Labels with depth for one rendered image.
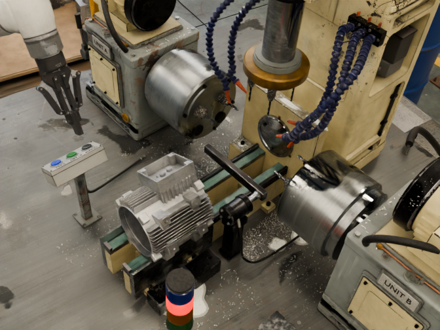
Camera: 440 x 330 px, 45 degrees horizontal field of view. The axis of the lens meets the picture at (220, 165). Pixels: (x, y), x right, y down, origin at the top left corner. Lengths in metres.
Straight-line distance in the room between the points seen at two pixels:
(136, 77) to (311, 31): 0.58
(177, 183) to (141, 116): 0.54
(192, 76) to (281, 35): 0.40
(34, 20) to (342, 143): 0.95
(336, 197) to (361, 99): 0.34
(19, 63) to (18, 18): 2.07
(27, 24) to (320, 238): 0.92
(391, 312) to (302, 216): 0.32
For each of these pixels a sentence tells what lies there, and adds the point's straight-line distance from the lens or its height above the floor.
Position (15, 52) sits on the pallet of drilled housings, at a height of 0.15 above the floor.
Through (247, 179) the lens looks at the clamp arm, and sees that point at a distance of 1.55.
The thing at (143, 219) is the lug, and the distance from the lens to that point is 1.36.
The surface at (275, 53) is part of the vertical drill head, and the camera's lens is 1.41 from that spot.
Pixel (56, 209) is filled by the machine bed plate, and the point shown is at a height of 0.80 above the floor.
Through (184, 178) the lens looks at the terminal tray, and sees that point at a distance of 1.42.
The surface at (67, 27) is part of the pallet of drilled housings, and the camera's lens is 3.80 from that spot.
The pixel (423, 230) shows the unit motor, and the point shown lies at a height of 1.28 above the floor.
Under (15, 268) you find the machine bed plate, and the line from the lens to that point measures 1.70.
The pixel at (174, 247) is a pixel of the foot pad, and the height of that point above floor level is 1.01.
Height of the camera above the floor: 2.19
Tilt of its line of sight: 47 degrees down
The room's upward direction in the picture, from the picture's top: 5 degrees clockwise
